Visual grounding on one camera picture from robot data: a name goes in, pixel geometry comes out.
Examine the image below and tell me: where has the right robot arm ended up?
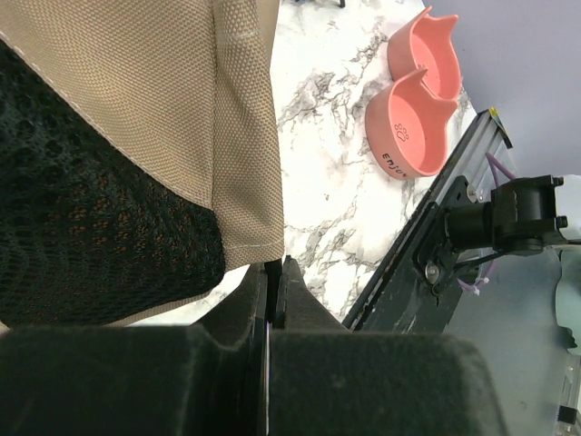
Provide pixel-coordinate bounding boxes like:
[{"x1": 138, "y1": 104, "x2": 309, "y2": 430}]
[{"x1": 444, "y1": 174, "x2": 580, "y2": 278}]

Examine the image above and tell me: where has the pink cat-ear pet bowl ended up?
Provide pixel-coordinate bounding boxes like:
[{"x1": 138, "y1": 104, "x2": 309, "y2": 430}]
[{"x1": 365, "y1": 68, "x2": 458, "y2": 180}]

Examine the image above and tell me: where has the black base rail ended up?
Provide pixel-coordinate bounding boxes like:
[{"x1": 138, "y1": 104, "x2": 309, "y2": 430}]
[{"x1": 342, "y1": 175, "x2": 474, "y2": 333}]

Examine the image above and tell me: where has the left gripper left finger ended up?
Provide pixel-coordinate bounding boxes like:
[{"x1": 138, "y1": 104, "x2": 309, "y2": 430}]
[{"x1": 1, "y1": 264, "x2": 268, "y2": 435}]

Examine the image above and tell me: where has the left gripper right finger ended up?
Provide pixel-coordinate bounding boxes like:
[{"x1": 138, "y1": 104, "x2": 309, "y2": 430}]
[{"x1": 268, "y1": 257, "x2": 508, "y2": 435}]

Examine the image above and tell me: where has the tan pet tent fabric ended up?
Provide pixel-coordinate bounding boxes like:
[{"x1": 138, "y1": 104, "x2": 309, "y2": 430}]
[{"x1": 1, "y1": 1, "x2": 284, "y2": 329}]

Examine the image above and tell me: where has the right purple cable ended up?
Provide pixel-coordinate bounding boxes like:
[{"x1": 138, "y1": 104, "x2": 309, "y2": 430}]
[{"x1": 456, "y1": 152, "x2": 521, "y2": 299}]

